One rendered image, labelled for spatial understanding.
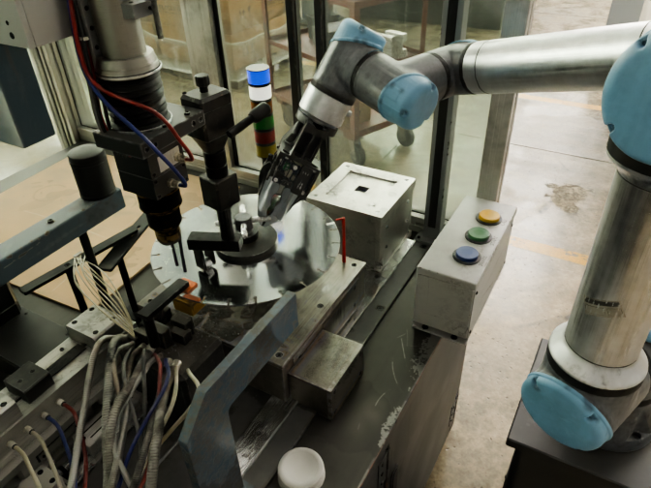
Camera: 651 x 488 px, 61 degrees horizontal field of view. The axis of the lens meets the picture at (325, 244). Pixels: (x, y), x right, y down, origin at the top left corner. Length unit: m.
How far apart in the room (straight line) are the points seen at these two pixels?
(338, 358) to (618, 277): 0.47
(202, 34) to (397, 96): 0.78
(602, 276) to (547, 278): 1.85
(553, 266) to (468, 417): 0.93
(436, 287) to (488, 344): 1.16
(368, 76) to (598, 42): 0.29
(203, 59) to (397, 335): 0.84
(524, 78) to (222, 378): 0.55
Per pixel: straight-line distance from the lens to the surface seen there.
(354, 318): 1.10
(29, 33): 0.69
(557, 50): 0.78
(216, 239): 0.89
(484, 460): 1.85
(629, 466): 1.00
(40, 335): 1.11
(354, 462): 0.91
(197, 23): 1.47
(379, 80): 0.81
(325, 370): 0.93
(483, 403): 1.98
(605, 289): 0.68
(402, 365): 1.03
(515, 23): 1.11
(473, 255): 1.03
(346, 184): 1.24
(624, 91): 0.56
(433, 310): 1.05
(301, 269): 0.91
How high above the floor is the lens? 1.52
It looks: 36 degrees down
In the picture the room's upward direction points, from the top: 2 degrees counter-clockwise
